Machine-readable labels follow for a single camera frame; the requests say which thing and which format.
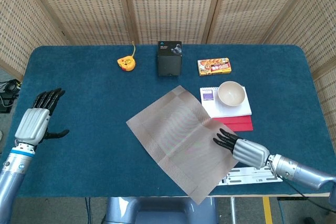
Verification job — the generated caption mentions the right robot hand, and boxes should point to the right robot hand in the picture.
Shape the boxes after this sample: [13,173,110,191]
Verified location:
[213,128,271,170]

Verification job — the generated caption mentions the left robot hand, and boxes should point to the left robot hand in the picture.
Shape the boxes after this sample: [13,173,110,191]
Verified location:
[14,88,70,146]

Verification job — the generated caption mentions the cream white bowl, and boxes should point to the cream white bowl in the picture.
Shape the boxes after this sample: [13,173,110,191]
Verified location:
[218,81,247,107]

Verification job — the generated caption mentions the grey-brown woven placemat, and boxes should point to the grey-brown woven placemat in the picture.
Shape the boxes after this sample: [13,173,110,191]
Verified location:
[125,85,238,205]

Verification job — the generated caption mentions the red folder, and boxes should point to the red folder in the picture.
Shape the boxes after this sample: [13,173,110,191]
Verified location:
[214,115,254,132]

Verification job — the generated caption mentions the white folding laptop stand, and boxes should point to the white folding laptop stand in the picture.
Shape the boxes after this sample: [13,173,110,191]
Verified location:
[217,166,284,186]

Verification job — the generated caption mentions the white spiral notepad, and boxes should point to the white spiral notepad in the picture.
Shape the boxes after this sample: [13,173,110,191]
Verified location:
[199,86,253,119]

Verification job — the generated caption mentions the metal table leg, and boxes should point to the metal table leg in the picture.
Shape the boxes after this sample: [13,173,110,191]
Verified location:
[229,197,237,224]

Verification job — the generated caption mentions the blue tablecloth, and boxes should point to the blue tablecloth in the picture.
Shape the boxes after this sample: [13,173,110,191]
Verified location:
[0,44,331,198]

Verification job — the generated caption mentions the yellow curry food box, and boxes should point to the yellow curry food box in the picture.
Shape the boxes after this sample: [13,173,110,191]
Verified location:
[197,57,233,77]

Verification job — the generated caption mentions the woven folding screen panel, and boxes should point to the woven folding screen panel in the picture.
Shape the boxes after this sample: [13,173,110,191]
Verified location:
[115,0,226,46]
[264,0,336,156]
[203,0,314,45]
[22,0,139,46]
[0,0,69,81]

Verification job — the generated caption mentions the blue-grey robot torso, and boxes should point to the blue-grey robot torso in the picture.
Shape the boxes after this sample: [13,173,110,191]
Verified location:
[101,196,218,224]

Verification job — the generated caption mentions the yellow tape measure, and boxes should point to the yellow tape measure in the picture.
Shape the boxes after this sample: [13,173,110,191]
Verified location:
[117,40,137,72]

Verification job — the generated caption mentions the black cardboard box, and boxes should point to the black cardboard box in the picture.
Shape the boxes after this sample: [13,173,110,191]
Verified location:
[157,40,183,77]

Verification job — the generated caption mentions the black floor power cables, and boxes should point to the black floor power cables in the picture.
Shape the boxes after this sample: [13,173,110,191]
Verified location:
[0,78,22,114]

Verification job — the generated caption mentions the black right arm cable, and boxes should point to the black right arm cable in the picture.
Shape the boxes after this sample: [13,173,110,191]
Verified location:
[269,162,336,213]

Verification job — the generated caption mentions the blue cable under table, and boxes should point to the blue cable under table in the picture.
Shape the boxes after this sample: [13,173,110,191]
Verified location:
[84,197,92,224]

